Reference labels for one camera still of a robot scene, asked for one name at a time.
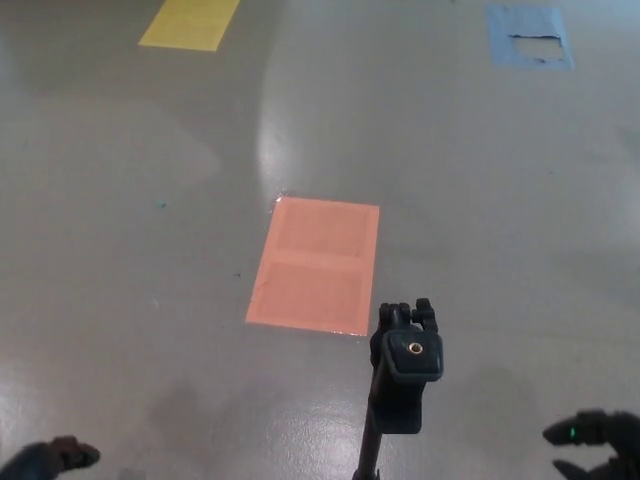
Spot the torn blue floor marker sheet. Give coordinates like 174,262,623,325
484,4,575,71

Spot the yellow floor marker sheet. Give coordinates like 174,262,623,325
137,0,242,51

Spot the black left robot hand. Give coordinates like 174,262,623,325
0,435,102,480

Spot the orange floor marker sheet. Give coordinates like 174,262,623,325
244,196,380,336

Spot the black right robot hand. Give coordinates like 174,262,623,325
542,409,640,480

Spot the black phone stand tripod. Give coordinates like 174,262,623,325
353,297,446,480

